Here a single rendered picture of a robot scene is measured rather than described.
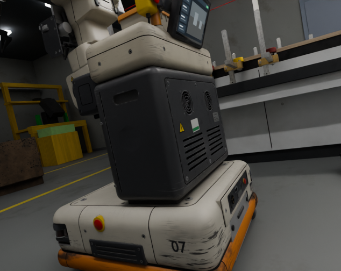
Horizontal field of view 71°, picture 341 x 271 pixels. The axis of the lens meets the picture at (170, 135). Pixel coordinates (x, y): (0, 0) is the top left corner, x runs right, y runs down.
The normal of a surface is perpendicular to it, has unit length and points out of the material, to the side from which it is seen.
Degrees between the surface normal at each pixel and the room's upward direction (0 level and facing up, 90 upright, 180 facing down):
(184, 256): 90
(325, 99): 90
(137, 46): 90
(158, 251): 90
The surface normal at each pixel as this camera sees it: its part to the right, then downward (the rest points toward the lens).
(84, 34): -0.47, 0.16
